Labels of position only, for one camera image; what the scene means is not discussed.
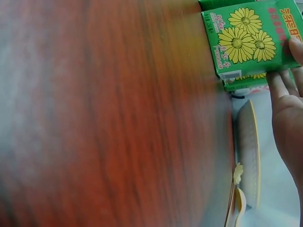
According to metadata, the person's right hand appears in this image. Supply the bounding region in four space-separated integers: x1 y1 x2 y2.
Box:
267 36 303 192

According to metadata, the green carton with yellow flowers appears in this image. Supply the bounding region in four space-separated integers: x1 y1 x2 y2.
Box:
197 0 258 14
200 0 303 78
222 72 268 93

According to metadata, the yellow-rimmed plate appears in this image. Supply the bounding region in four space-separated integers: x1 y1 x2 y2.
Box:
237 99 262 209

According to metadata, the yellow spoon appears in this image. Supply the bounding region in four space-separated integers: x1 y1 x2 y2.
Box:
231 187 248 227

